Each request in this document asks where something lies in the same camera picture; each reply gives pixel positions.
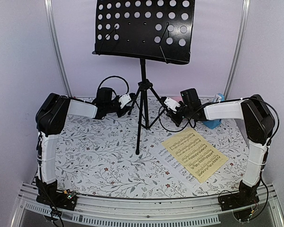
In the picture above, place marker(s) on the floral table mat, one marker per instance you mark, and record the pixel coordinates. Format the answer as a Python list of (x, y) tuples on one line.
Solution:
[(111, 158)]

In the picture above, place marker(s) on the yellow sheet music page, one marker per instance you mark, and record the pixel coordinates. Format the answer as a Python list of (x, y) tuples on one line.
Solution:
[(195, 154)]

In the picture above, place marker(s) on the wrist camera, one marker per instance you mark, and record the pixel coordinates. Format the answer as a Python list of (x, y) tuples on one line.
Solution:
[(125, 99), (171, 103)]

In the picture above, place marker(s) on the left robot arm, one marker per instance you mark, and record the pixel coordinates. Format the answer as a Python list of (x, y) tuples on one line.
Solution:
[(51, 118)]

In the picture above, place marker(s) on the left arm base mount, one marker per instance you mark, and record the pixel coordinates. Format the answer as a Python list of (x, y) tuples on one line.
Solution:
[(49, 195)]

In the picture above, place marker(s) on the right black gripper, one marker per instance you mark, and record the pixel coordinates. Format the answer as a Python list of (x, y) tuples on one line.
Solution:
[(177, 120)]

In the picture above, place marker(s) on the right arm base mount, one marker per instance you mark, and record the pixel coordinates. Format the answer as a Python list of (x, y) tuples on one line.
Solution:
[(244, 197)]

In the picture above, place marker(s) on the left aluminium frame post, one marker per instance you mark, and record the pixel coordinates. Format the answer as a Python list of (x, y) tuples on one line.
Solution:
[(56, 46)]

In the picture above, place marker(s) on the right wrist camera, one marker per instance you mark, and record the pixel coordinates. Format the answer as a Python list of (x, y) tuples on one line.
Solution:
[(171, 103)]

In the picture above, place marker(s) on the blue metronome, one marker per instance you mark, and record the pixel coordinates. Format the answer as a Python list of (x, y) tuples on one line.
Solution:
[(214, 123)]

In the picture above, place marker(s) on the white sheet music page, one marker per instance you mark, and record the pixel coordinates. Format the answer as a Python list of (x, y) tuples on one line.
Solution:
[(175, 167)]

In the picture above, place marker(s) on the black music stand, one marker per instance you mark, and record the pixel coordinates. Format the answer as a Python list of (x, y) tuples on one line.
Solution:
[(157, 30)]

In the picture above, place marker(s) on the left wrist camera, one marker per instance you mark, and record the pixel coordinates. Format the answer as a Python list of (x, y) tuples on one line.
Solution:
[(125, 99)]

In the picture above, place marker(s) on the pink plate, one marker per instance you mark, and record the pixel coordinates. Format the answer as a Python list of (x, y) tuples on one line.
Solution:
[(177, 98)]

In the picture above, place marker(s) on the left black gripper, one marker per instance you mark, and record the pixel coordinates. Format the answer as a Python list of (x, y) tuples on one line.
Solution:
[(126, 108)]

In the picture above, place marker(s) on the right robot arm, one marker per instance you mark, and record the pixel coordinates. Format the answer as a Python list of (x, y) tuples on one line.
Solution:
[(259, 122)]

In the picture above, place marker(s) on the front aluminium rail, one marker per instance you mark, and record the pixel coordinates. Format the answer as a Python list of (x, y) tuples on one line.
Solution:
[(183, 212)]

